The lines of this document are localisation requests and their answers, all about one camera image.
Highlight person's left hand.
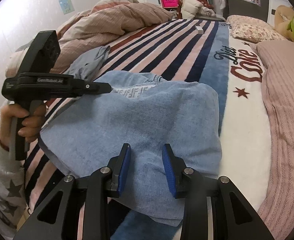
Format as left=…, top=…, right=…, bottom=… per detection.
left=0, top=103, right=47, bottom=150

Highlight light blue denim pants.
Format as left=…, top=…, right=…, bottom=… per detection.
left=39, top=71, right=222, bottom=226

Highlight blue wall poster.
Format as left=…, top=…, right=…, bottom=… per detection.
left=58, top=0, right=75, bottom=15

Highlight white small remote box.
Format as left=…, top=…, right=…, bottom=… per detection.
left=196, top=26, right=203, bottom=35

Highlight grey star-patterned left sleeve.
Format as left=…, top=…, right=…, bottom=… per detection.
left=0, top=146, right=26, bottom=239

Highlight pink beige crumpled duvet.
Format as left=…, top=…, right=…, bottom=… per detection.
left=6, top=0, right=173, bottom=77

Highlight tan plush toy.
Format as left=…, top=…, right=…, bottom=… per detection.
left=274, top=5, right=294, bottom=37

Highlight grey folded garment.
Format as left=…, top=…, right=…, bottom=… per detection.
left=64, top=46, right=111, bottom=81

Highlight pile of clothes on chair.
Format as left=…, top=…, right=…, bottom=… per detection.
left=177, top=0, right=226, bottom=22

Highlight pink ribbed pillow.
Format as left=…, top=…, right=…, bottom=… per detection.
left=254, top=40, right=294, bottom=239

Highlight floral pillow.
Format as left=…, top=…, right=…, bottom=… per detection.
left=227, top=15, right=286, bottom=43

